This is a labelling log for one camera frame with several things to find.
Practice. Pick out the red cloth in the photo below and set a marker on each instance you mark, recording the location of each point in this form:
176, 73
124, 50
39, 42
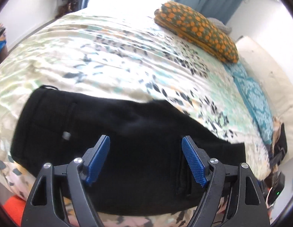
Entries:
15, 209

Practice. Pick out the black pants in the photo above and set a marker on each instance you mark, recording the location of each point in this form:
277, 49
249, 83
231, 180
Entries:
141, 127

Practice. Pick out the grey cloth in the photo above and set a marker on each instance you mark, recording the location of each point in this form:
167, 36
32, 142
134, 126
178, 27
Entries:
221, 24

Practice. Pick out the leaf patterned bed sheet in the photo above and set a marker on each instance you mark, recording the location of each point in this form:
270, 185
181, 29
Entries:
101, 52

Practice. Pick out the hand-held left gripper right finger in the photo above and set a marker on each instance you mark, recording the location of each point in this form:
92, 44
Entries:
193, 160

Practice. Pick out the orange dotted green pillow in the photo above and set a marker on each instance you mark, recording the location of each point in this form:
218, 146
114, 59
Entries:
198, 30

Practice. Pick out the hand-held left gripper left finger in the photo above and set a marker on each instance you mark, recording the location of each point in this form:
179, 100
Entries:
98, 160

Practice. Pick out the teal patterned cloth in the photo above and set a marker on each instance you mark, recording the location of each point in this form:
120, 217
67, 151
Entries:
252, 94

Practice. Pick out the colourful cloth pile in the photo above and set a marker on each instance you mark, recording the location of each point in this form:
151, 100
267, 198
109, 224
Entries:
0, 42

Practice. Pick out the cream cushion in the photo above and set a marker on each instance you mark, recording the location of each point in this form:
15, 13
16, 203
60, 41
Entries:
267, 71

